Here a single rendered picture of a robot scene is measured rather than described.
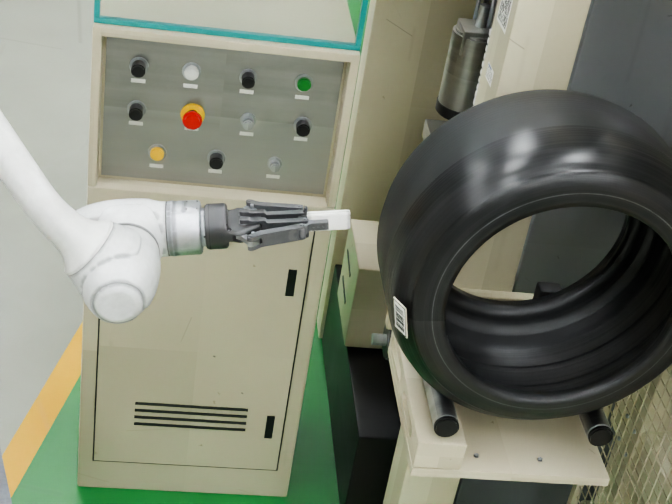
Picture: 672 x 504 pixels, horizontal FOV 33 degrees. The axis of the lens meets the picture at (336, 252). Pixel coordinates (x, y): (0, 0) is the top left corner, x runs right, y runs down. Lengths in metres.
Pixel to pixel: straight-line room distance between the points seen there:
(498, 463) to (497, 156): 0.61
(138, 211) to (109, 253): 0.16
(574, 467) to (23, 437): 1.63
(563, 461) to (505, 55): 0.74
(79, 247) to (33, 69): 3.62
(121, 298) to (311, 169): 1.00
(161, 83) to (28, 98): 2.57
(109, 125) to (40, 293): 1.33
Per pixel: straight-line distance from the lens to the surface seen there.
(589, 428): 2.08
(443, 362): 1.91
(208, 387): 2.84
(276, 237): 1.82
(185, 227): 1.82
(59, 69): 5.29
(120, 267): 1.66
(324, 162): 2.56
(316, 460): 3.23
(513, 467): 2.11
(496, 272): 2.27
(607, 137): 1.82
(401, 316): 1.85
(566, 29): 2.06
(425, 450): 2.03
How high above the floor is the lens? 2.16
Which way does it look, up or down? 32 degrees down
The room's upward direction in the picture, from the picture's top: 10 degrees clockwise
